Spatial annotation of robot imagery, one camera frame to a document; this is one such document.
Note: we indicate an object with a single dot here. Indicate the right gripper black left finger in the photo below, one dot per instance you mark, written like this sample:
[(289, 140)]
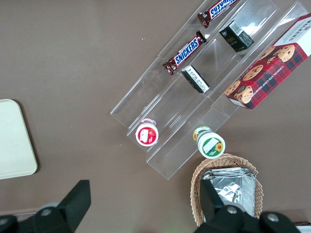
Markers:
[(73, 204)]

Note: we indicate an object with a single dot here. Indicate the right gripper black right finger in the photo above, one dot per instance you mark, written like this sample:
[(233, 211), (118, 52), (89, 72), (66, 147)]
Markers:
[(213, 208)]

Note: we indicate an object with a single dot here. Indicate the aluminium foil tray stack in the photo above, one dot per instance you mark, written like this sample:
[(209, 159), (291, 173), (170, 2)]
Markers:
[(233, 189)]

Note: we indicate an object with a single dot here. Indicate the light wicker basket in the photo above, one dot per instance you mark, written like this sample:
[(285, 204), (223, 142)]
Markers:
[(228, 161)]

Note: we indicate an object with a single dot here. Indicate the beige plastic serving tray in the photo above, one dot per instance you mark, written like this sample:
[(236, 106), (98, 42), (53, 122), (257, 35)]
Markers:
[(14, 138)]

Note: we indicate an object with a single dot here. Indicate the green lidded white cup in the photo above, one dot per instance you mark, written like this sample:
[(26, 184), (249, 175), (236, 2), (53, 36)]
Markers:
[(211, 144)]

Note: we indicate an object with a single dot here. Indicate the white rectangular plastic bin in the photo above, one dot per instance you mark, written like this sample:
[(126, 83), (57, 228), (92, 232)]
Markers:
[(305, 228)]

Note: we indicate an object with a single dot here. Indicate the red lidded white cup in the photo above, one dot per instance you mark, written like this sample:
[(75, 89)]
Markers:
[(147, 134)]

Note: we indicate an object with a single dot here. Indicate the clear acrylic stepped shelf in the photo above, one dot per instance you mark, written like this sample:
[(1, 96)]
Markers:
[(179, 114)]

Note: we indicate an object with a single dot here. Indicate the small dark green box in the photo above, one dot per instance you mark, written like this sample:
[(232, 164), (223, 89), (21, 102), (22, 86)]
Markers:
[(236, 36), (195, 78)]

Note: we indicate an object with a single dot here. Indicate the red tartan Walkers cookie box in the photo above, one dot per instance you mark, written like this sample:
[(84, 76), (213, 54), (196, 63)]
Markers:
[(267, 72)]

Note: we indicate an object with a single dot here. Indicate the brown Snickers chocolate bar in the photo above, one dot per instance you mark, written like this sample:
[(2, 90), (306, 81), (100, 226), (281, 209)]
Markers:
[(187, 52), (218, 9)]

